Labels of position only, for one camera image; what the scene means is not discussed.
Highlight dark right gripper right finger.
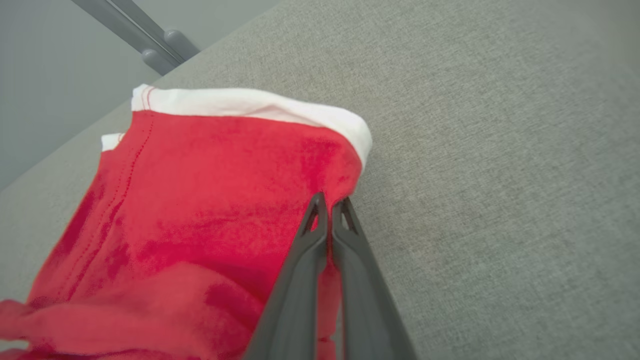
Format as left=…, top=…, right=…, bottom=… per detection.
left=330, top=196, right=418, bottom=360

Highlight red shorts white hem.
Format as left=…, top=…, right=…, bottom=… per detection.
left=0, top=83, right=373, bottom=360

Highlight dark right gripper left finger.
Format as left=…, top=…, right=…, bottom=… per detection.
left=243, top=192, right=331, bottom=360

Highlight grey round post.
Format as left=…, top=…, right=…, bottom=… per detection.
left=164, top=29, right=201, bottom=61
left=141, top=48, right=176, bottom=77

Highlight grey metal rail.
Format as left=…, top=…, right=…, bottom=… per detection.
left=70, top=0, right=187, bottom=67

